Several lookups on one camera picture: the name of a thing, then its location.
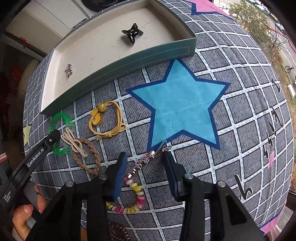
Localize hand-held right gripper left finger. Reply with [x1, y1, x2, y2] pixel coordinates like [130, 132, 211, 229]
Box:
[28, 152, 129, 241]

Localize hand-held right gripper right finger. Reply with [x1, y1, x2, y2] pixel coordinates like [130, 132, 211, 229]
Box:
[162, 151, 266, 241]

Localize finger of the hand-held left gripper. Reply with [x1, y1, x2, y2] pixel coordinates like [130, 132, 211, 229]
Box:
[43, 130, 61, 151]

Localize beige hair clip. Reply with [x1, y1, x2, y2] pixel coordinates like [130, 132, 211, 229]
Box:
[60, 127, 89, 158]

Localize green plastic bracelet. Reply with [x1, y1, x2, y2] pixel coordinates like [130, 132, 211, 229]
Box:
[49, 113, 75, 155]

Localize silver rhinestone hair clip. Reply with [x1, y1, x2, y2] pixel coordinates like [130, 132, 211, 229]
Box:
[126, 140, 173, 180]

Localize pink yellow spiral hair tie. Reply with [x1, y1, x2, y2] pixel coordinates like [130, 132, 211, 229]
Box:
[106, 177, 146, 215]

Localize brown braided hair tie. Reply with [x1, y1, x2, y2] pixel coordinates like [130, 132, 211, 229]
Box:
[72, 138, 102, 175]

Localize brown spiral hair tie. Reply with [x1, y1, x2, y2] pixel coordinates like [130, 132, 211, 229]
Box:
[109, 223, 133, 241]

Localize yellow beaded hair tie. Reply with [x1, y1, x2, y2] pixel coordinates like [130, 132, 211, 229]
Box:
[88, 100, 127, 141]

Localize white shallow tray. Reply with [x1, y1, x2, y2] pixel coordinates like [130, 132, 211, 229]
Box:
[39, 0, 197, 116]

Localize person's left hand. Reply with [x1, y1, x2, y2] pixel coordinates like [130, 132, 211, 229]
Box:
[11, 184, 48, 241]

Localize grey checked star blanket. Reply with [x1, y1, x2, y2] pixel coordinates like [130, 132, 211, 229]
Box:
[23, 0, 295, 241]

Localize white cabinet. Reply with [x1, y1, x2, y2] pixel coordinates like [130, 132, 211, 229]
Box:
[6, 0, 90, 57]

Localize black star-shaped hair claw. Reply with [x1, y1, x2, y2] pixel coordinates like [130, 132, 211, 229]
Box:
[122, 23, 143, 44]

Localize green trees outside window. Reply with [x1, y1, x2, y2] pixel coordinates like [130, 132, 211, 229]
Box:
[228, 0, 270, 44]

